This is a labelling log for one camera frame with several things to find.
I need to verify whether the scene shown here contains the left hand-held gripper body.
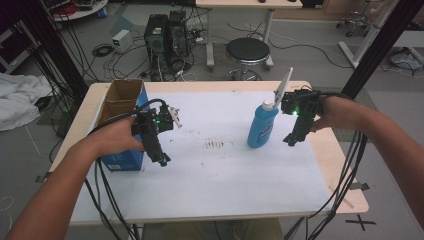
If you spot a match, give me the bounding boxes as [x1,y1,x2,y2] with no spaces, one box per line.
[131,103,183,136]

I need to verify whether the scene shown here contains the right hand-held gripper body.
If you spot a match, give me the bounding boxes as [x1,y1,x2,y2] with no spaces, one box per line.
[273,67,324,119]

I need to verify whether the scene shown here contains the blue bottle with white cap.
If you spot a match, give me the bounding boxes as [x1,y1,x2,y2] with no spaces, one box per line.
[246,99,280,149]

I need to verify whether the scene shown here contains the person's right hand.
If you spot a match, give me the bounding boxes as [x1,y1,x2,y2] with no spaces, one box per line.
[311,95,359,133]

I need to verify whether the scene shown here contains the person's left hand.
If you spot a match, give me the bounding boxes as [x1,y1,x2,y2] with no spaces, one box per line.
[88,116,145,158]

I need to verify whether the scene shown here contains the blue cardboard box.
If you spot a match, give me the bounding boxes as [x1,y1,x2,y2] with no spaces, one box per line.
[94,78,151,172]

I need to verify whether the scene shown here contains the white paper sheet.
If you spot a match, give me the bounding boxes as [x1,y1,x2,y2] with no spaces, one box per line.
[70,90,334,225]

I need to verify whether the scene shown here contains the black round stool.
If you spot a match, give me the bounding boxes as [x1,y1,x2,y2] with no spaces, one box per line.
[225,37,272,82]

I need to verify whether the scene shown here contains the black tape strip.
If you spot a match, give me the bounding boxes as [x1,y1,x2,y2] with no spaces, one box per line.
[348,182,370,192]
[35,171,53,184]

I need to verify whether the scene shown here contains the black computer tower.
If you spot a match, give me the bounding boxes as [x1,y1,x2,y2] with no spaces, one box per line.
[143,13,169,83]
[166,9,192,68]

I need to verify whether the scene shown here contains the white stand leg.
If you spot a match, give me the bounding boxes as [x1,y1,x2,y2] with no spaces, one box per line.
[338,0,399,69]

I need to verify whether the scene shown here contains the small white device box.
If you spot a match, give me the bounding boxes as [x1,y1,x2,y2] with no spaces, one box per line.
[111,29,134,54]

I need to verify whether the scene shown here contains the office chair base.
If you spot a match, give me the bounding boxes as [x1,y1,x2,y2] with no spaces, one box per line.
[335,11,372,38]

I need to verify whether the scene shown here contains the person's legs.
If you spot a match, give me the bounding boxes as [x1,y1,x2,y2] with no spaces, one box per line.
[162,218,285,240]

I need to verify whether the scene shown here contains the black tape cross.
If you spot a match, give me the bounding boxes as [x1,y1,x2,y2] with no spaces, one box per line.
[344,214,378,232]

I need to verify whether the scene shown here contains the white desk with legs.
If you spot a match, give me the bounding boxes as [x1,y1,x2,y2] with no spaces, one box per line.
[195,0,304,70]

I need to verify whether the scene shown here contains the round white table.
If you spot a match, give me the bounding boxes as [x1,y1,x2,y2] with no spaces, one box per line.
[49,0,109,23]

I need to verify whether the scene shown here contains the white cloth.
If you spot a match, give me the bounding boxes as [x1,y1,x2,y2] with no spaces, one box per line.
[0,72,53,132]

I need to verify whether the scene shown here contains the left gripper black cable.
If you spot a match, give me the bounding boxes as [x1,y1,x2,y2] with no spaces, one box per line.
[84,98,169,240]

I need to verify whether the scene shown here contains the right gripper black cable bundle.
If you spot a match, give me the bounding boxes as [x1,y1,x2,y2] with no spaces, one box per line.
[284,88,369,240]

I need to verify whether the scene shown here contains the coiled black cable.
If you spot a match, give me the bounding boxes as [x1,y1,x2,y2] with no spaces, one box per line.
[92,43,115,58]

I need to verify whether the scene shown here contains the black metal frame post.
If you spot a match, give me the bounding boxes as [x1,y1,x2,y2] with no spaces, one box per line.
[19,0,90,101]
[340,0,424,101]

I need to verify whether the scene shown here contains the thin white floor cable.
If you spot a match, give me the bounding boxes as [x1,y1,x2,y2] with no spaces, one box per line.
[0,195,16,240]

